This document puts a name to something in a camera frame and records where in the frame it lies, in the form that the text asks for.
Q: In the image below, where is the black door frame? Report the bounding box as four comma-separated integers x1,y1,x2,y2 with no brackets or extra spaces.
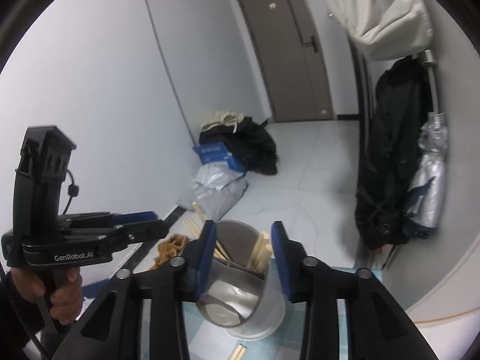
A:
348,40,375,254

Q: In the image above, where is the black clothes pile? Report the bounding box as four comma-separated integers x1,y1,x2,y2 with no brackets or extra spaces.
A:
199,116,278,176

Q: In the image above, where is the tan suede shoe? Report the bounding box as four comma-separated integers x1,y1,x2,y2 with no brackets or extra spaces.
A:
150,234,190,271

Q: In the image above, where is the bamboo chopstick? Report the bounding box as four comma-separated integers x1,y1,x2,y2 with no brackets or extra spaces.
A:
192,202,207,224
247,232,264,271
216,241,231,261
229,345,247,360
181,219,202,239
255,233,272,274
258,244,272,274

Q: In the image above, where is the black hanging coat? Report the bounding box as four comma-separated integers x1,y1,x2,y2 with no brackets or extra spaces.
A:
355,57,432,250

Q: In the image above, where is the silver folded umbrella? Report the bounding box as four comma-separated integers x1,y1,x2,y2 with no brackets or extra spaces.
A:
403,49,448,240

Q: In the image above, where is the grey door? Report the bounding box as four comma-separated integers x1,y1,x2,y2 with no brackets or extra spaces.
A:
238,0,335,122

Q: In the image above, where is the beige garment on pile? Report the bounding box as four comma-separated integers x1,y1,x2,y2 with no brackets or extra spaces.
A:
201,111,245,132

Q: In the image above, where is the white puffy shoulder bag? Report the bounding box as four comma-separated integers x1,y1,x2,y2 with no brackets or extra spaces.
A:
325,0,433,61

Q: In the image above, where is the white plastic mailer bag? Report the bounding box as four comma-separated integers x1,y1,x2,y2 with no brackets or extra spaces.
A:
194,162,243,190

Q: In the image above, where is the person's left hand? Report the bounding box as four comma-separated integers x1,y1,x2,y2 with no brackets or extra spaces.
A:
10,267,83,326

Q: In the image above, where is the translucent white utensil holder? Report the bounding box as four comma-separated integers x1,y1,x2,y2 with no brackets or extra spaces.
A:
196,220,287,341

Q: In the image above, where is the grey plastic mailer bag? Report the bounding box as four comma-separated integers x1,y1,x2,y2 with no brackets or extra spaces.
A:
177,178,248,221

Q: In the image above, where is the blue cardboard box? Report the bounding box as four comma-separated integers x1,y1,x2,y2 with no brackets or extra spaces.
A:
193,142,247,174

